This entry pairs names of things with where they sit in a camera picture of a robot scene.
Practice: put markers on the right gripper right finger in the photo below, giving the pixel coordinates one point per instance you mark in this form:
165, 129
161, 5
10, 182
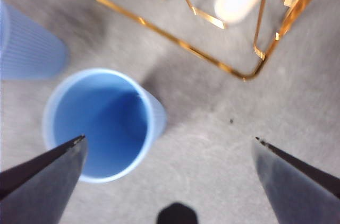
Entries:
300, 192

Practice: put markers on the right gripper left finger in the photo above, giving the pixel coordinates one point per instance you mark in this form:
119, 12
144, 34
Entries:
40, 187

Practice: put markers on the blue ribbed plastic cup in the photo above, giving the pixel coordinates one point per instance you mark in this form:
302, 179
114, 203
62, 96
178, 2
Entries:
26, 48
101, 117

